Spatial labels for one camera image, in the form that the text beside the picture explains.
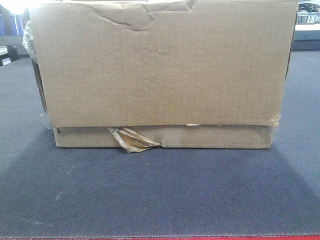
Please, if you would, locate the brown cardboard carton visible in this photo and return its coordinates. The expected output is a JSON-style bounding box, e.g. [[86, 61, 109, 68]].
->
[[29, 0, 298, 153]]

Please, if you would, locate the red conveyor frame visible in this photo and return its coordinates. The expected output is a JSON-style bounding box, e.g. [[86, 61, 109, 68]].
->
[[1, 235, 320, 240]]

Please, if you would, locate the grey conveyor belt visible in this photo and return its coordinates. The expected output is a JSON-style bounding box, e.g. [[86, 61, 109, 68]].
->
[[0, 51, 320, 238]]

